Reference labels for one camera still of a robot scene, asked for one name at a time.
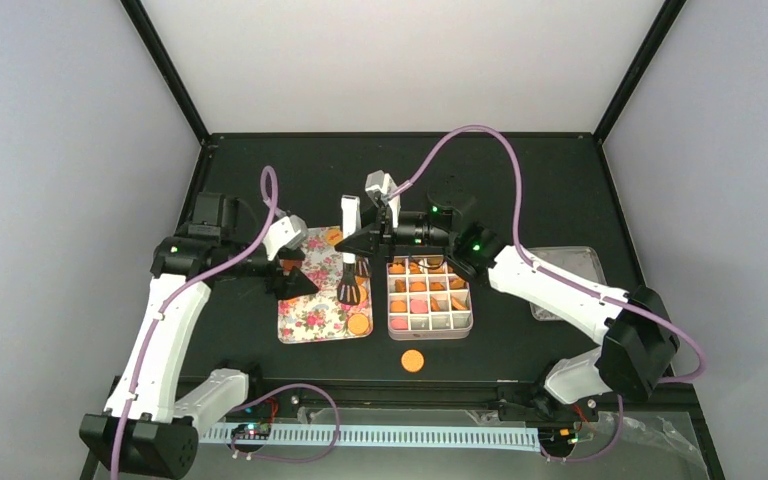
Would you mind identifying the metal tongs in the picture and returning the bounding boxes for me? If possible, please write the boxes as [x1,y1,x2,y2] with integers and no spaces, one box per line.
[336,194,372,307]

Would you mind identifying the floral cookie tray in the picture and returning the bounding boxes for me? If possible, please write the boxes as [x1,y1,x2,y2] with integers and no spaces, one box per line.
[277,226,373,345]

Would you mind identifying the pink divided cookie tin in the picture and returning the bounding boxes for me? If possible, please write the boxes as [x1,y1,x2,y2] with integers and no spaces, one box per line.
[386,255,474,341]

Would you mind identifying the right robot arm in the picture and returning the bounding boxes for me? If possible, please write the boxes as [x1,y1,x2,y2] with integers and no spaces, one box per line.
[336,195,680,419]

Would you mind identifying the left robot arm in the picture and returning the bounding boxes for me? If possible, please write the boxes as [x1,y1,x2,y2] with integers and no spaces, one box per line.
[79,193,319,479]

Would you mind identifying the yellow cracker with red mark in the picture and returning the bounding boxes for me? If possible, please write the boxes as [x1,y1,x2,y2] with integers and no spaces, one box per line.
[324,228,343,246]

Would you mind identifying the white pink sandwich cookie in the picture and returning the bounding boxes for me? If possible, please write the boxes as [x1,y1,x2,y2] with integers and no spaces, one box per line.
[409,298,429,315]

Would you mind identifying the fallen orange round cracker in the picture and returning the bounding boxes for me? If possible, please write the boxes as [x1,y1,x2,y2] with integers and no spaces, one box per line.
[400,349,425,373]

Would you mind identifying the clear plastic tin lid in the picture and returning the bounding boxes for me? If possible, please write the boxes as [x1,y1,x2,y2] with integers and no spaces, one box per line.
[528,246,608,323]

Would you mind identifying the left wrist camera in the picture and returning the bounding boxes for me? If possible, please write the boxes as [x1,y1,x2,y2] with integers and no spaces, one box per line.
[262,215,308,261]

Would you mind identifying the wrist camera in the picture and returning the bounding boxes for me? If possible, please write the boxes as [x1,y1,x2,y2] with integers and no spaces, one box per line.
[262,215,308,261]
[365,170,401,227]

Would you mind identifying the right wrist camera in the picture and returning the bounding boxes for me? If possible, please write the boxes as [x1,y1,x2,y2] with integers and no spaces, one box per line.
[365,170,401,227]

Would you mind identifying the white slotted cable duct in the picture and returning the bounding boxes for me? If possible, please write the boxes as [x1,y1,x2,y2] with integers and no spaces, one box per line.
[200,423,540,453]

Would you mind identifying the black frame post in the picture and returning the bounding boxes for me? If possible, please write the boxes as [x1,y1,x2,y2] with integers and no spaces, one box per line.
[120,0,210,144]

